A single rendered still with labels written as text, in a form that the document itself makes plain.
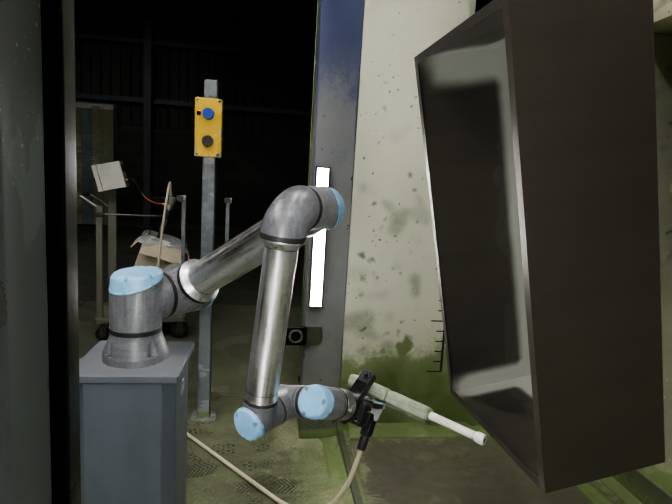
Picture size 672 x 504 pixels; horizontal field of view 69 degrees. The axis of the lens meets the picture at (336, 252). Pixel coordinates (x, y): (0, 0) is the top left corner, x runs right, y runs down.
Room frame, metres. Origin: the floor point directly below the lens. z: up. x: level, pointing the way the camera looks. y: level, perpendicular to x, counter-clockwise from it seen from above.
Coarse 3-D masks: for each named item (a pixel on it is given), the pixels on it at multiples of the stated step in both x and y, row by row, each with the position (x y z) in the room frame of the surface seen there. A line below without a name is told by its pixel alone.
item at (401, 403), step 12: (360, 372) 1.59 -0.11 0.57; (348, 384) 1.58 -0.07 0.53; (372, 396) 1.52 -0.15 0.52; (384, 396) 1.49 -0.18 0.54; (396, 396) 1.47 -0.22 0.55; (396, 408) 1.45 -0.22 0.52; (408, 408) 1.43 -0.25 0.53; (420, 408) 1.41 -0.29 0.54; (372, 420) 1.49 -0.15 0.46; (420, 420) 1.40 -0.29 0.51; (432, 420) 1.39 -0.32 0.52; (444, 420) 1.37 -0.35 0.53; (360, 432) 1.49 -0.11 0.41; (372, 432) 1.49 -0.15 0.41; (468, 432) 1.32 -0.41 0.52; (480, 432) 1.31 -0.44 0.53; (360, 444) 1.48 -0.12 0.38; (480, 444) 1.29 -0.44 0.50
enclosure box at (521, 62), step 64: (512, 0) 1.10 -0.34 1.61; (576, 0) 1.13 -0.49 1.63; (640, 0) 1.16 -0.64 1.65; (448, 64) 1.71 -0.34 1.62; (512, 64) 1.11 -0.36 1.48; (576, 64) 1.13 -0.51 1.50; (640, 64) 1.16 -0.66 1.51; (448, 128) 1.71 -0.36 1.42; (512, 128) 1.13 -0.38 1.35; (576, 128) 1.14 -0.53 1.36; (640, 128) 1.17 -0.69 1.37; (448, 192) 1.72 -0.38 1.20; (512, 192) 1.76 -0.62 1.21; (576, 192) 1.14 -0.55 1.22; (640, 192) 1.17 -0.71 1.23; (448, 256) 1.72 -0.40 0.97; (512, 256) 1.77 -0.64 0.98; (576, 256) 1.15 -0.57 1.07; (640, 256) 1.18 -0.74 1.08; (448, 320) 1.73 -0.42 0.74; (512, 320) 1.77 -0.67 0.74; (576, 320) 1.15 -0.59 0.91; (640, 320) 1.18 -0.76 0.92; (512, 384) 1.74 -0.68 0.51; (576, 384) 1.15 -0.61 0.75; (640, 384) 1.19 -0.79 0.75; (512, 448) 1.35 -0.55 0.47; (576, 448) 1.16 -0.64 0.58; (640, 448) 1.19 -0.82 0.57
